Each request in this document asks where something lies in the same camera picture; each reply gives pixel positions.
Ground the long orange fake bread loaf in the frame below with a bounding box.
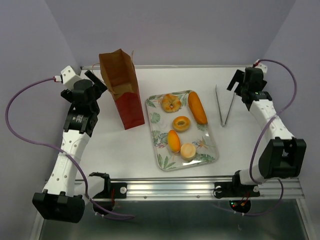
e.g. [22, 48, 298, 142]
[188, 91, 208, 125]

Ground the red brown paper bag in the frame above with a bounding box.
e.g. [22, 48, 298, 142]
[99, 49, 145, 130]

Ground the pale twisted fake bread ring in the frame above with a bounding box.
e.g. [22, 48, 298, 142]
[161, 93, 182, 114]

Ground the round pale fake bun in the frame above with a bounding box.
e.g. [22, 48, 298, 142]
[180, 143, 197, 162]

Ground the sugared orange fake donut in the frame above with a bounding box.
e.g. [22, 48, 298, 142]
[167, 129, 181, 153]

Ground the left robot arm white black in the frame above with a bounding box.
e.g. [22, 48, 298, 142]
[32, 70, 111, 223]

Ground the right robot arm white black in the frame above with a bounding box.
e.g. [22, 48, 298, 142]
[227, 67, 307, 195]

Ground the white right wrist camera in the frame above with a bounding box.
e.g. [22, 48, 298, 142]
[252, 59, 268, 75]

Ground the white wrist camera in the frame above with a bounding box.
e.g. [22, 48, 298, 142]
[252, 59, 268, 75]
[60, 65, 81, 91]

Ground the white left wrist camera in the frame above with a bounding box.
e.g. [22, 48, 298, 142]
[60, 65, 81, 91]

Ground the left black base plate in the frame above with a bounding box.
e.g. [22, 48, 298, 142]
[88, 181, 128, 200]

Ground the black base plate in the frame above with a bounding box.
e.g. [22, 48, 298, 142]
[213, 181, 260, 199]
[88, 181, 128, 200]

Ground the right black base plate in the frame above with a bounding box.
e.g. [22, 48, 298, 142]
[213, 181, 260, 199]

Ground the aluminium mounting rail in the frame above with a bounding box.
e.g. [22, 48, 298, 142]
[41, 178, 306, 201]

